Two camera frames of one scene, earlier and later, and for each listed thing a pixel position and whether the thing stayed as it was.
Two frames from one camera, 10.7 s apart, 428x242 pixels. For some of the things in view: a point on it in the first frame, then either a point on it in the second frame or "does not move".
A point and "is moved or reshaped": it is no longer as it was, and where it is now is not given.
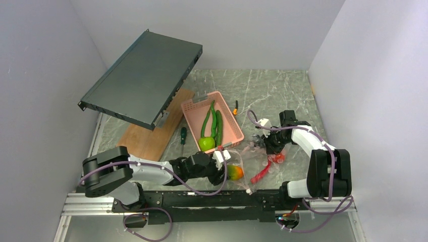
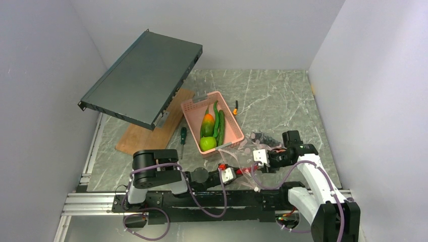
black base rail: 162,207 does not move
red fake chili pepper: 271,159 is moved or reshaped
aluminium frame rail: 78,204 does not move
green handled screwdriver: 183,137 does not move
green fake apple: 206,143 does not move
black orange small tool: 235,110 does not move
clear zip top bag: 251,165 is moved or reshaped
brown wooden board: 143,143 does not move
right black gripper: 271,149 to 271,169
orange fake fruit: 234,172 is moved or reshaped
